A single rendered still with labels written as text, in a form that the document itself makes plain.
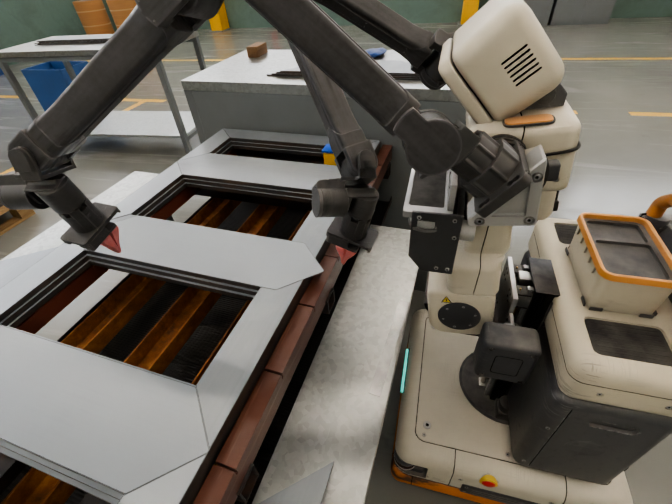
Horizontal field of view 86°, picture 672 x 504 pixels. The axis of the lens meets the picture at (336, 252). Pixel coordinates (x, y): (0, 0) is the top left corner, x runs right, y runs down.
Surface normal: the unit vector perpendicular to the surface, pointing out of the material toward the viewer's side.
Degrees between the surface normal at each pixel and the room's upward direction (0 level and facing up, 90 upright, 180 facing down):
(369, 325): 0
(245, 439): 0
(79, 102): 81
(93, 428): 0
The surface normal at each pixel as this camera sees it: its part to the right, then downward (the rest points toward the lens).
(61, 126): 0.02, 0.47
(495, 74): -0.25, 0.64
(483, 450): -0.06, -0.76
